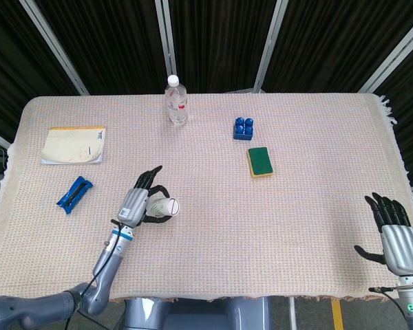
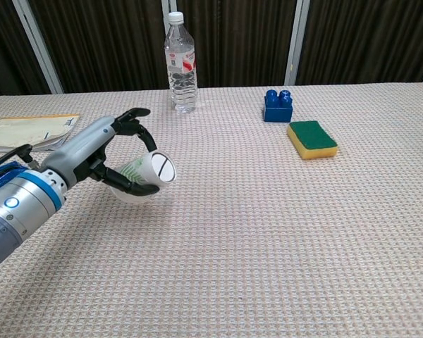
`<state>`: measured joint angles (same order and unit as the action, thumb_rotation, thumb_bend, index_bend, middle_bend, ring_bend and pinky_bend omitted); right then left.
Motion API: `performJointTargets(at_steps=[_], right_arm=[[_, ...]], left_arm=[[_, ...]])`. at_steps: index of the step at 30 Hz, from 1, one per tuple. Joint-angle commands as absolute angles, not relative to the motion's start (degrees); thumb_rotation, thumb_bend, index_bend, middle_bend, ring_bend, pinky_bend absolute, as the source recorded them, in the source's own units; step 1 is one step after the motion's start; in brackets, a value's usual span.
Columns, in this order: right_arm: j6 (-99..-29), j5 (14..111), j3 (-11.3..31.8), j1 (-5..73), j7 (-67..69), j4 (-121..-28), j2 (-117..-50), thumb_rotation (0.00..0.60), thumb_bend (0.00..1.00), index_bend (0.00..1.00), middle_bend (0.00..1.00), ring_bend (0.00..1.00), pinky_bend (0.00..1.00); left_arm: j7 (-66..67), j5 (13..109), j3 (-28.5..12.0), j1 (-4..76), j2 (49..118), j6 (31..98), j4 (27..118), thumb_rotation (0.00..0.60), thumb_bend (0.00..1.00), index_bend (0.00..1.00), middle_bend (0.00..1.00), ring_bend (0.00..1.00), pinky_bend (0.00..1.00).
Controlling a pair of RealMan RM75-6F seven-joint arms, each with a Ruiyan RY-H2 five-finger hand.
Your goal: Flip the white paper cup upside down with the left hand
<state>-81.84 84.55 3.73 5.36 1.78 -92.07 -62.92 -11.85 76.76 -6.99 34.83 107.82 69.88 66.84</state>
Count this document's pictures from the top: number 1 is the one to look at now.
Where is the clear plastic water bottle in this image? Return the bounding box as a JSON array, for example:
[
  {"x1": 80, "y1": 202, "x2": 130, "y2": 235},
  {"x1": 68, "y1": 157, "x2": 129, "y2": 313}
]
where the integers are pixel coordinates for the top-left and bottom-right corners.
[{"x1": 164, "y1": 74, "x2": 189, "y2": 127}]

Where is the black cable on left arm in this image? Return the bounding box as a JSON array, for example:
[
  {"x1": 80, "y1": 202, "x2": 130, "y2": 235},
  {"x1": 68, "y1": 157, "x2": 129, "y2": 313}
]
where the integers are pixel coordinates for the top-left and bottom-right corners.
[{"x1": 63, "y1": 219, "x2": 125, "y2": 330}]

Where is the green yellow sponge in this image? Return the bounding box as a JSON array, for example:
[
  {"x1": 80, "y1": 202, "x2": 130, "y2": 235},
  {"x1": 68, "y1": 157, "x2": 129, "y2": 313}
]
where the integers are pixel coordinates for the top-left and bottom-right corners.
[{"x1": 246, "y1": 146, "x2": 275, "y2": 179}]

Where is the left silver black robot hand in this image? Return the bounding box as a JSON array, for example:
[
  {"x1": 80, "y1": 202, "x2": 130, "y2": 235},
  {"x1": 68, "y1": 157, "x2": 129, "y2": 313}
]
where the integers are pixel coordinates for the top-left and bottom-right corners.
[{"x1": 116, "y1": 165, "x2": 175, "y2": 228}]

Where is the yellow white notepad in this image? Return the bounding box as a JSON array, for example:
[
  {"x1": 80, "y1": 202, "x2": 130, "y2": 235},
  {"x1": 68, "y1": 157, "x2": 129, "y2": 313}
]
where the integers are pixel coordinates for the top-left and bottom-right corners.
[{"x1": 40, "y1": 126, "x2": 107, "y2": 166}]

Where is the blue toy building block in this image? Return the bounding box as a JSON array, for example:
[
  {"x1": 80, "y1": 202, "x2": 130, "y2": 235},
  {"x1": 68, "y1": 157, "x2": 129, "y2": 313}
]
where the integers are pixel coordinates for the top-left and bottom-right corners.
[{"x1": 233, "y1": 117, "x2": 255, "y2": 141}]

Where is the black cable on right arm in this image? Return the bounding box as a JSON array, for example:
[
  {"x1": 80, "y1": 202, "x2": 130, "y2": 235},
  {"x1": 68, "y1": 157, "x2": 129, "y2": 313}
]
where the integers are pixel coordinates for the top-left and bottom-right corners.
[{"x1": 368, "y1": 287, "x2": 407, "y2": 317}]

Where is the white paper cup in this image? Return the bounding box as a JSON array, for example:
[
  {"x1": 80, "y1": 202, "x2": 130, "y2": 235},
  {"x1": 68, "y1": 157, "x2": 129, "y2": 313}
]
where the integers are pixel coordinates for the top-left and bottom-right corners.
[{"x1": 146, "y1": 196, "x2": 182, "y2": 218}]

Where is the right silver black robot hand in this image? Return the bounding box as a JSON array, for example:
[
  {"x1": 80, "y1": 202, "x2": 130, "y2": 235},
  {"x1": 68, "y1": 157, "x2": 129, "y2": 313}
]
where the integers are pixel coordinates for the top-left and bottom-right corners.
[{"x1": 353, "y1": 192, "x2": 413, "y2": 276}]

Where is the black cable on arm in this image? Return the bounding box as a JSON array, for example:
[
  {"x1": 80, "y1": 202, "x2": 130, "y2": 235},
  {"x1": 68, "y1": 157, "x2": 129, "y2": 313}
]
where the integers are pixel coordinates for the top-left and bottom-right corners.
[
  {"x1": 368, "y1": 287, "x2": 407, "y2": 317},
  {"x1": 63, "y1": 219, "x2": 125, "y2": 330}
]

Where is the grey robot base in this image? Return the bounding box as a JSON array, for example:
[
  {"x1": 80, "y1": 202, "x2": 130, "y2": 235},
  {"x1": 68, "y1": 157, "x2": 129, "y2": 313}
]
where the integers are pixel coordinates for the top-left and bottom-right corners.
[{"x1": 123, "y1": 296, "x2": 273, "y2": 330}]

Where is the beige woven tablecloth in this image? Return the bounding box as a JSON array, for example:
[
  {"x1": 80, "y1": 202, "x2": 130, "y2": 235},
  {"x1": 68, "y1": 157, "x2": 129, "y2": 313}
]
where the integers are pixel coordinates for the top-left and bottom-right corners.
[{"x1": 0, "y1": 91, "x2": 413, "y2": 304}]

